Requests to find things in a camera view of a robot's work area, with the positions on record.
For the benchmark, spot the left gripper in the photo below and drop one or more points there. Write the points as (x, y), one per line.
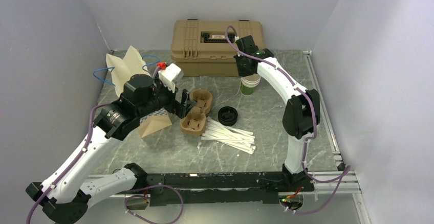
(180, 109)

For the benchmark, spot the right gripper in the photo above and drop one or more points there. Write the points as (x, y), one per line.
(241, 72)

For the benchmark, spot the brown pulp cup carrier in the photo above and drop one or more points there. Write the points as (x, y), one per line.
(194, 123)

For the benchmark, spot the paper bag with blue handles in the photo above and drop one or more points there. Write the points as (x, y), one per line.
(129, 70)

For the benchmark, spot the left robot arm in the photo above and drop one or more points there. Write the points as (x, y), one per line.
(66, 195)

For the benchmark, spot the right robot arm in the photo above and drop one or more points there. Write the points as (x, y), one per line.
(302, 111)

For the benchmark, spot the green paper cup stack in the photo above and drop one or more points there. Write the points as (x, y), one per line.
(249, 83)

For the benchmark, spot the black cup lid stack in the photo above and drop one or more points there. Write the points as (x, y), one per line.
(227, 115)

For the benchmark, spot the tan plastic toolbox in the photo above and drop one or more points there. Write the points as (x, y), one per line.
(200, 48)

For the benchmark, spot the pile of wrapped straws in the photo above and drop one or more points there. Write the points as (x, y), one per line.
(234, 137)

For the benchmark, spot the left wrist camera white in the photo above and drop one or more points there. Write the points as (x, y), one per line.
(170, 76)

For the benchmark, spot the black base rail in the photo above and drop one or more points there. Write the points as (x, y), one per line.
(227, 187)

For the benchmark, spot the aluminium side rail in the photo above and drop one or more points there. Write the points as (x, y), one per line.
(349, 183)

